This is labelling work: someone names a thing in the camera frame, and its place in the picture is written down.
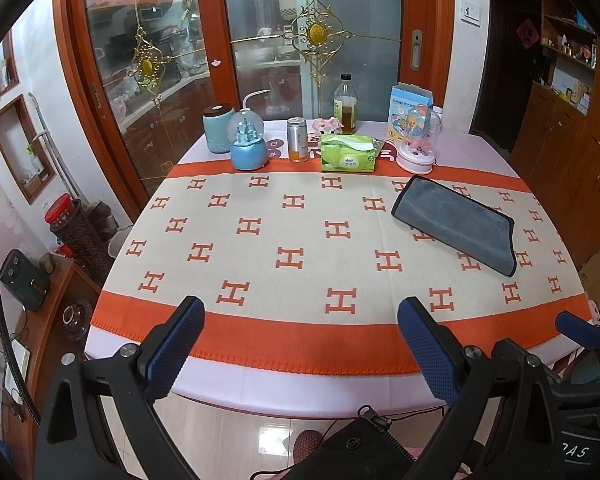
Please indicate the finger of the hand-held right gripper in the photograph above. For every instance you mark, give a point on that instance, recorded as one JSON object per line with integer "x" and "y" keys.
{"x": 577, "y": 329}

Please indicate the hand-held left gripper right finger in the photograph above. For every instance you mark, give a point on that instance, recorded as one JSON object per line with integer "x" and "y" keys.
{"x": 426, "y": 355}

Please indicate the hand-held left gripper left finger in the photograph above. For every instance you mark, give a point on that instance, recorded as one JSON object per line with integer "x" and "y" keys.
{"x": 174, "y": 347}

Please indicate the grey towel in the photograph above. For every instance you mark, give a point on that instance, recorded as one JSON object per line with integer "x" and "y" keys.
{"x": 455, "y": 225}

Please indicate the cardboard box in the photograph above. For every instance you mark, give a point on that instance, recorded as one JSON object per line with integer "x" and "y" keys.
{"x": 596, "y": 280}

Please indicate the glass ashtray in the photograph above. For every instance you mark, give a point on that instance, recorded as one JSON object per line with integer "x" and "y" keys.
{"x": 75, "y": 316}

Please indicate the white bucket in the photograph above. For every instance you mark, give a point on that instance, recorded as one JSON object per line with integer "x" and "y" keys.
{"x": 117, "y": 246}

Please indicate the black zippered bag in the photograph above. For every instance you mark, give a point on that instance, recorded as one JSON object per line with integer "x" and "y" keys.
{"x": 350, "y": 452}

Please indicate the red lidded jar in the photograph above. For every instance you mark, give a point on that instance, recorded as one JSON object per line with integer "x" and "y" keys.
{"x": 83, "y": 242}

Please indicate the orange patterned blanket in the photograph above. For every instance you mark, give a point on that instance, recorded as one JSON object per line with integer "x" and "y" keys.
{"x": 325, "y": 260}

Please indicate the wooden side cabinet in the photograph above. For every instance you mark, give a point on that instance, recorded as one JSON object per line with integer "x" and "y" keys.
{"x": 35, "y": 360}

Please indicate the brown textured ball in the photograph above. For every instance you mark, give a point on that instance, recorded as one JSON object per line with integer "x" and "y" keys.
{"x": 307, "y": 443}

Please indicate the black small appliance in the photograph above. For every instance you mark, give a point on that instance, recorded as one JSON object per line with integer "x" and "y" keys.
{"x": 22, "y": 280}

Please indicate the red lid jar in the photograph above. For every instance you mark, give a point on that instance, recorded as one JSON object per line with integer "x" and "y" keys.
{"x": 59, "y": 210}

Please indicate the wooden shelf cabinet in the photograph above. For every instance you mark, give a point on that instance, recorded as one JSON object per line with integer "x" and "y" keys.
{"x": 565, "y": 125}

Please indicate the pink glass dome ornament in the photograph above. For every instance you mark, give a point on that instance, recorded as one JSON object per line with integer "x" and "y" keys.
{"x": 418, "y": 140}

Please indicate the green tissue pack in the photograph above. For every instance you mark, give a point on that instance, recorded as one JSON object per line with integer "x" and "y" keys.
{"x": 349, "y": 153}

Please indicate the blue snow globe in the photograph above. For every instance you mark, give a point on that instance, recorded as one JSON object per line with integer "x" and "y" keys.
{"x": 248, "y": 141}

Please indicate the light blue jar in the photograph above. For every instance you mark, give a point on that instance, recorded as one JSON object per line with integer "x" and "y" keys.
{"x": 218, "y": 129}

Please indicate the silver canister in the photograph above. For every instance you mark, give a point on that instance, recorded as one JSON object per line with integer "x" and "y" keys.
{"x": 297, "y": 140}

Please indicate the blue carton box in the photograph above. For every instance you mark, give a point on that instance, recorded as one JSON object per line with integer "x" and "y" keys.
{"x": 406, "y": 110}

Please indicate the pink flower ornament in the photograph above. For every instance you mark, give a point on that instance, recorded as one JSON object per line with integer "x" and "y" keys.
{"x": 328, "y": 124}

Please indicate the glass bottle with amber liquid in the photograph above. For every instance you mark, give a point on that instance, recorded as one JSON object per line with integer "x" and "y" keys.
{"x": 345, "y": 106}

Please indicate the glass sliding door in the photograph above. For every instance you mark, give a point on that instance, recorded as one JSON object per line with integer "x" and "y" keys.
{"x": 230, "y": 55}

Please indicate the white light switch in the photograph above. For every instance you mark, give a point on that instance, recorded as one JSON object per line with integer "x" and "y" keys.
{"x": 470, "y": 11}

